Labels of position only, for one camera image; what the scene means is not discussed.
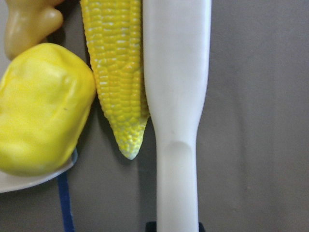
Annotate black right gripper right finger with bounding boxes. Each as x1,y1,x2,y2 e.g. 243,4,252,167
198,222,206,232

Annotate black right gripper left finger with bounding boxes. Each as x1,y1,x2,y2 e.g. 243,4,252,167
145,221,156,232

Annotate beige plastic dustpan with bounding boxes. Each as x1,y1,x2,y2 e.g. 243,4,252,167
0,148,78,193

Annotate white brush with dark bristles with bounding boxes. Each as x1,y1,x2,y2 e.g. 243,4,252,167
142,0,211,232

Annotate yellow corn cob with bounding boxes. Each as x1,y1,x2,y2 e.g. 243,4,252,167
81,0,149,160

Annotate tan ginger root toy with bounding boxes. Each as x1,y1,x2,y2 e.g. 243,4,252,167
4,0,64,60

